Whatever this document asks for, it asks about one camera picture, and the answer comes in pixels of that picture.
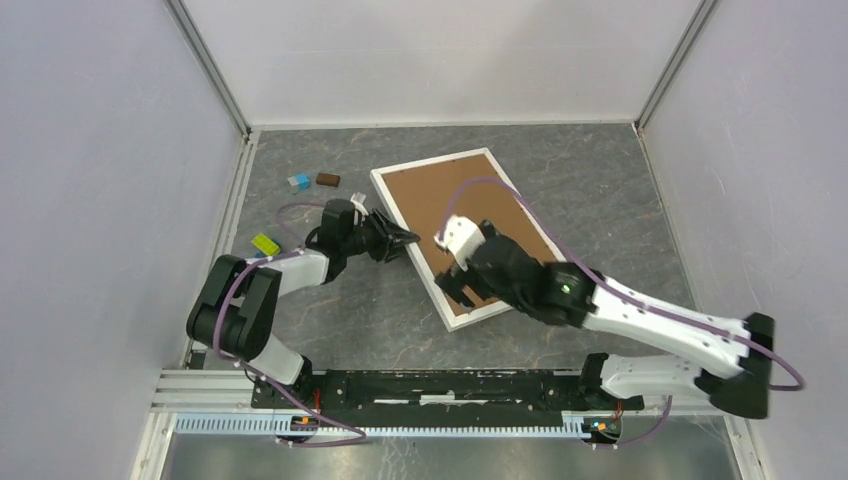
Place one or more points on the brown toy block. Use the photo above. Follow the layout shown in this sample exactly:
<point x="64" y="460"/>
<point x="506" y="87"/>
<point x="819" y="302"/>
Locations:
<point x="327" y="179"/>

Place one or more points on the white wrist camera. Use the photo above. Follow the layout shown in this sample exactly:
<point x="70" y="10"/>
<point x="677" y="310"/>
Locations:
<point x="358" y="200"/>
<point x="460" y="237"/>

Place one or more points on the blue grey toy block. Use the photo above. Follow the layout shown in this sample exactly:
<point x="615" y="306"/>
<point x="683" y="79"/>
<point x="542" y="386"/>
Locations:
<point x="299" y="183"/>

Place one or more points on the brown cardboard backing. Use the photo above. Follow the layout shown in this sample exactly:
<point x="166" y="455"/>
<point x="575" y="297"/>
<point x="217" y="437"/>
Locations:
<point x="417" y="196"/>

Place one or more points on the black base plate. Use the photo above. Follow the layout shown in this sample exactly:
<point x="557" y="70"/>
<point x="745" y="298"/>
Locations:
<point x="456" y="398"/>

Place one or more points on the toy brick car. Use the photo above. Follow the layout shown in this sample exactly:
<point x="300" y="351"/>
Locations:
<point x="265" y="246"/>

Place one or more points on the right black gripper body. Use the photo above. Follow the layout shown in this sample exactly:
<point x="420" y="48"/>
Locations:
<point x="455" y="280"/>

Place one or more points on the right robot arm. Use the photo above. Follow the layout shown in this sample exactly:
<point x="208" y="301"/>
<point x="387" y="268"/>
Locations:
<point x="722" y="360"/>

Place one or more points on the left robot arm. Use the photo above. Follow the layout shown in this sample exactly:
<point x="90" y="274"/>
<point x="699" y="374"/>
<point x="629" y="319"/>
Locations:
<point x="235" y="309"/>

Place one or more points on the slotted cable duct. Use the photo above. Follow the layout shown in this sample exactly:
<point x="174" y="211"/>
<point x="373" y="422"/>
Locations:
<point x="288" y="425"/>

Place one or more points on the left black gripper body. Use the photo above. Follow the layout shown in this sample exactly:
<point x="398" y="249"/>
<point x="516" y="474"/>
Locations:
<point x="372" y="236"/>

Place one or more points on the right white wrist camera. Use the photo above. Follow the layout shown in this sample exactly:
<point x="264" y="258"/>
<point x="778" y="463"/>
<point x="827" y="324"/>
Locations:
<point x="460" y="237"/>

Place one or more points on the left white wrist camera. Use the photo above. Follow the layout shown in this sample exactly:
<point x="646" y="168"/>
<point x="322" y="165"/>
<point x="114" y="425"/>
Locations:
<point x="358" y="200"/>

